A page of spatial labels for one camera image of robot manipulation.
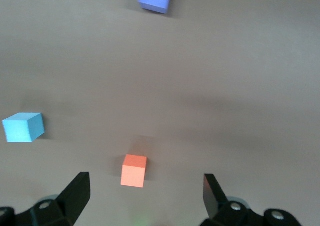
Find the orange foam block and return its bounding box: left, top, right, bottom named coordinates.
left=120, top=153, right=148, bottom=188

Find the light blue foam block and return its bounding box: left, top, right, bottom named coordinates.
left=1, top=112, right=46, bottom=143

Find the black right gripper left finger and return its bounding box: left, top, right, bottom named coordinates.
left=0, top=171, right=92, bottom=226

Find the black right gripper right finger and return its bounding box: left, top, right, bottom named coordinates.
left=199, top=173, right=302, bottom=226

